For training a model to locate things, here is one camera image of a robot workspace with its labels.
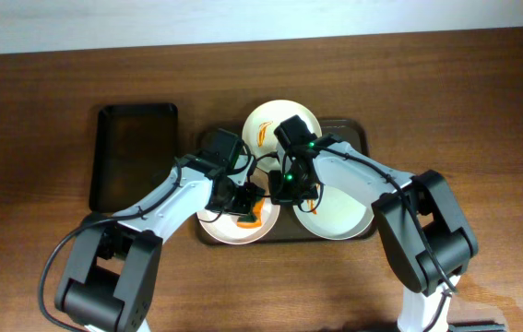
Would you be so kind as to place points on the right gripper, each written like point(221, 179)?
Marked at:
point(291, 195)

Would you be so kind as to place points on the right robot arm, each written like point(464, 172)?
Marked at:
point(427, 240)

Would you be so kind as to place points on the green and orange sponge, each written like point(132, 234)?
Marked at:
point(254, 218)

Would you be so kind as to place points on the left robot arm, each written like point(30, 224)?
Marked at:
point(111, 272)

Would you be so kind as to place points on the small black tray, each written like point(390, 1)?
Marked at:
point(134, 152)

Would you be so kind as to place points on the pale green plate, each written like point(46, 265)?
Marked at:
point(336, 217)

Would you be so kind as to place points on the white plate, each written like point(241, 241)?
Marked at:
point(223, 230)

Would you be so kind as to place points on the cream plate top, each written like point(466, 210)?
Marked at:
point(259, 127)

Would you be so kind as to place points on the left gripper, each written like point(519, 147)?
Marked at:
point(244, 206)

